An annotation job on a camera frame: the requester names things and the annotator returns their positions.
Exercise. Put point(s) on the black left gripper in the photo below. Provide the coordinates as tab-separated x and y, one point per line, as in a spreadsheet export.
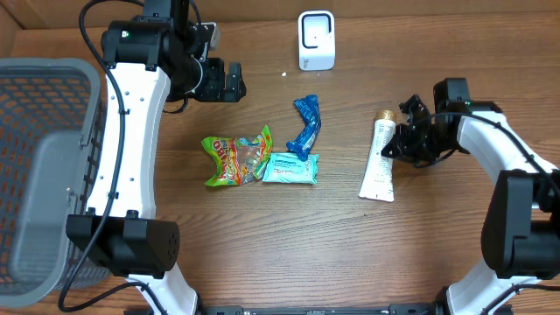
216	89

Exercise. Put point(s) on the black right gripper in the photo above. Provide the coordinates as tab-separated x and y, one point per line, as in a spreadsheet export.
401	148

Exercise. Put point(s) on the white tube gold cap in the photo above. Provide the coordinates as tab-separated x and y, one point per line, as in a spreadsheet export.
377	183

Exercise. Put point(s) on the colourful gummy candy bag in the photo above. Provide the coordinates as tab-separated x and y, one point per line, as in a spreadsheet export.
239	160

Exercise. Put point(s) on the blue snack wrapper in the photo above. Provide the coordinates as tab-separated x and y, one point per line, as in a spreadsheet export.
308	108

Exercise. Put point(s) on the teal wet wipes pack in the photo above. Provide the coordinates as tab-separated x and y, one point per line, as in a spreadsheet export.
289	169

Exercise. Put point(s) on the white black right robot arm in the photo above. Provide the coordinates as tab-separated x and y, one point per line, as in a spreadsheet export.
520	236

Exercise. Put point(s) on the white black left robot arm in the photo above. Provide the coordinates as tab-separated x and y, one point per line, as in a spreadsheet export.
157	57

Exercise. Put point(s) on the white barcode scanner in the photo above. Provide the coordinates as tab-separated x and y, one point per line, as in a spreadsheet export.
316	40

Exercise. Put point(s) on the grey plastic mesh basket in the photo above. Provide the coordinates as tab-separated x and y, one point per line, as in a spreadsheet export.
52	125

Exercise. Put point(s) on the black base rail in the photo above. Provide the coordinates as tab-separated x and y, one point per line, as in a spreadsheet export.
350	310

